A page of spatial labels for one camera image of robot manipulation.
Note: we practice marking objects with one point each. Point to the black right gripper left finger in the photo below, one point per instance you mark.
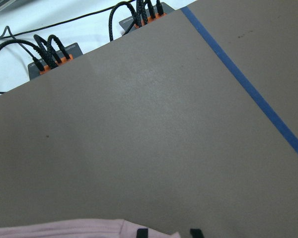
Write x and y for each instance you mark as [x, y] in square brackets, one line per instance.
[142, 233]

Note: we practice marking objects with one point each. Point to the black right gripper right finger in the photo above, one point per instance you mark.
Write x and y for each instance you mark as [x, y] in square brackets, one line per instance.
[196, 233]

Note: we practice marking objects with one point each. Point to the pink Snoopy t-shirt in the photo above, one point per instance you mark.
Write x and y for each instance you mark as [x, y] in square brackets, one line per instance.
[82, 228]

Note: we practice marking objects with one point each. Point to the grey hub with orange plugs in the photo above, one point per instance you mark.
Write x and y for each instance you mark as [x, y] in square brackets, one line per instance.
[73, 50]

